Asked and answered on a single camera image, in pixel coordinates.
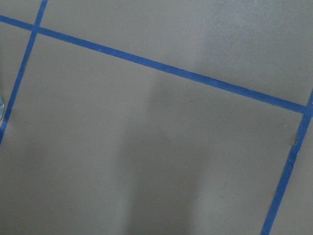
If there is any glass sauce dispenser bottle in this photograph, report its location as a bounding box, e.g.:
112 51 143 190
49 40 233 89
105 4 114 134
0 95 5 119

